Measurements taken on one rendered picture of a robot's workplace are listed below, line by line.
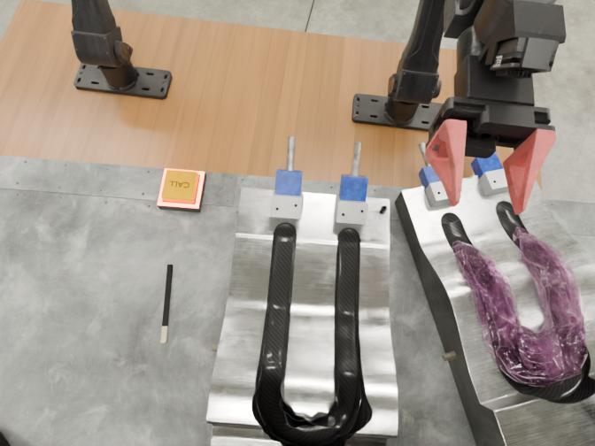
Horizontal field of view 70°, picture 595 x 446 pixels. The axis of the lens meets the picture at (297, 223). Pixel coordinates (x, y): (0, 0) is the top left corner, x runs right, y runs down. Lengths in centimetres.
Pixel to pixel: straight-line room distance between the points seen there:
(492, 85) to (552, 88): 189
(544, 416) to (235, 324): 47
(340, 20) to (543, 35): 190
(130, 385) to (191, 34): 76
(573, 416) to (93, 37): 99
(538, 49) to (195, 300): 63
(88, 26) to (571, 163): 187
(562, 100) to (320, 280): 182
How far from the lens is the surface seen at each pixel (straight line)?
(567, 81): 243
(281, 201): 70
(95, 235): 89
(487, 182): 86
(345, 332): 69
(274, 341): 67
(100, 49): 92
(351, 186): 71
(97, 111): 102
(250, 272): 71
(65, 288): 88
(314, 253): 72
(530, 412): 75
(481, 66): 49
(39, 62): 116
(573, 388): 83
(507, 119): 47
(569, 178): 213
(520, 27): 43
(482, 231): 84
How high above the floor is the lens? 157
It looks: 69 degrees down
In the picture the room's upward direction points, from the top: 5 degrees clockwise
